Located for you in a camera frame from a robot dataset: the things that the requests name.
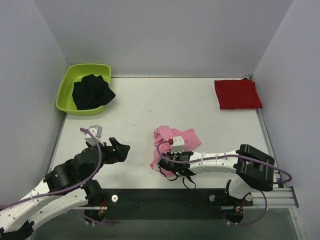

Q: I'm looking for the pink t shirt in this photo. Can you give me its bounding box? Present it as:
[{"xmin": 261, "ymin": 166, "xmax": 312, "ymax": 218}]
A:
[{"xmin": 150, "ymin": 125, "xmax": 201, "ymax": 178}]

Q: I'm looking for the green plastic basin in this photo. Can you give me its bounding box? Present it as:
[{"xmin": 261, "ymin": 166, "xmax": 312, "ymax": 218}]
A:
[{"xmin": 55, "ymin": 63, "xmax": 112, "ymax": 116}]

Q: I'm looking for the red t shirt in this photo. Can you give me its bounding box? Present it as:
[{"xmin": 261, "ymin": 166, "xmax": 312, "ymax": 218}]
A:
[{"xmin": 214, "ymin": 78, "xmax": 263, "ymax": 110}]

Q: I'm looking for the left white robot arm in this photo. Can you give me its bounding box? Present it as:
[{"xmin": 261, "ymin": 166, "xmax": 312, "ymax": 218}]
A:
[{"xmin": 0, "ymin": 137, "xmax": 130, "ymax": 240}]

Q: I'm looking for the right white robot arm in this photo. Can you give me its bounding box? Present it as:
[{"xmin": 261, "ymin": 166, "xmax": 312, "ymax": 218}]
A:
[{"xmin": 157, "ymin": 144, "xmax": 275, "ymax": 200}]

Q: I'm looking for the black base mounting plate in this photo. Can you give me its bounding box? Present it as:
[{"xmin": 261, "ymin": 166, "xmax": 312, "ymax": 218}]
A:
[{"xmin": 84, "ymin": 188, "xmax": 253, "ymax": 221}]

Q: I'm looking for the black t shirt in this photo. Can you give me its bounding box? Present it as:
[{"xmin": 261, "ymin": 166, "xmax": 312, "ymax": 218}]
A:
[{"xmin": 72, "ymin": 74, "xmax": 116, "ymax": 110}]

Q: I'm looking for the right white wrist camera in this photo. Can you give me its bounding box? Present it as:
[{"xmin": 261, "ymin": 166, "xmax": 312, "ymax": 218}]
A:
[{"xmin": 168, "ymin": 136, "xmax": 185, "ymax": 154}]

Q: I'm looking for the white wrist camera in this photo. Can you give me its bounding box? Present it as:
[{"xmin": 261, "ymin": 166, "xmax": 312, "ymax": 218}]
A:
[
  {"xmin": 168, "ymin": 136, "xmax": 185, "ymax": 154},
  {"xmin": 80, "ymin": 125, "xmax": 103, "ymax": 146}
]

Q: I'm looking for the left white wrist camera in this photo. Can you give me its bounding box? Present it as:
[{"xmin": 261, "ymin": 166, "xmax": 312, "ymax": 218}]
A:
[{"xmin": 80, "ymin": 125, "xmax": 103, "ymax": 146}]

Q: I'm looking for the aluminium extrusion rail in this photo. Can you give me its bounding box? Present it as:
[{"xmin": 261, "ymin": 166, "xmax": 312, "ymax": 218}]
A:
[{"xmin": 251, "ymin": 183, "xmax": 299, "ymax": 209}]

